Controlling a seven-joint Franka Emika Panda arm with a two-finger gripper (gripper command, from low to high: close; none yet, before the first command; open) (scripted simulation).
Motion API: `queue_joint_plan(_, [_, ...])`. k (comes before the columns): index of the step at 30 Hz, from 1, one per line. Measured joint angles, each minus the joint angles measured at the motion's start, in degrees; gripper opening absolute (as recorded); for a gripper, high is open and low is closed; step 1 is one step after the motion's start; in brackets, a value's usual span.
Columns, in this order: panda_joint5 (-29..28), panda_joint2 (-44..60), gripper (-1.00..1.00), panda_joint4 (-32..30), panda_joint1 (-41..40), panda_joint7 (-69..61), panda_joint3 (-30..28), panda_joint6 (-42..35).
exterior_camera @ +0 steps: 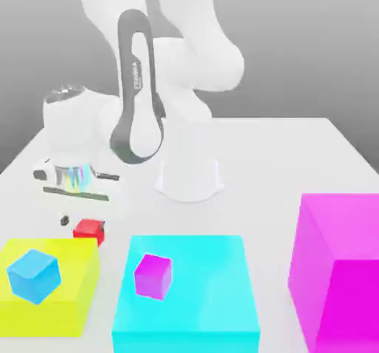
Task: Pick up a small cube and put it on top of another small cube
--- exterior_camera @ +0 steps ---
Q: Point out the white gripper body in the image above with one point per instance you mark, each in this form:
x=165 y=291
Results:
x=77 y=193

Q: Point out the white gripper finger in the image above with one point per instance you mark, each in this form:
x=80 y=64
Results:
x=64 y=220
x=102 y=226

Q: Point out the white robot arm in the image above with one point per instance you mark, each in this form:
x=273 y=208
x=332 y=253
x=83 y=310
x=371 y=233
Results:
x=204 y=63

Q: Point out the small red cube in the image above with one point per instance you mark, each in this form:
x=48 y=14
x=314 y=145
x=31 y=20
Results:
x=87 y=230

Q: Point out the small blue cube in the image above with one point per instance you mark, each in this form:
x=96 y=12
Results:
x=33 y=276

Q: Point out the small purple cube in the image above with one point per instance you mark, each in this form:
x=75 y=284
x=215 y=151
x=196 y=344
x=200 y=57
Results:
x=152 y=277

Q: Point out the large yellow box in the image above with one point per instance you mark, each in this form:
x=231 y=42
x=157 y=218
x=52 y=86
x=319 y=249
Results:
x=74 y=270

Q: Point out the large cyan box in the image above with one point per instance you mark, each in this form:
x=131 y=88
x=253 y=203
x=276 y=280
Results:
x=207 y=285

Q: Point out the large magenta box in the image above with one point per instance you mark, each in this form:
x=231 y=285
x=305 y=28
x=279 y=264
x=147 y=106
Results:
x=334 y=255

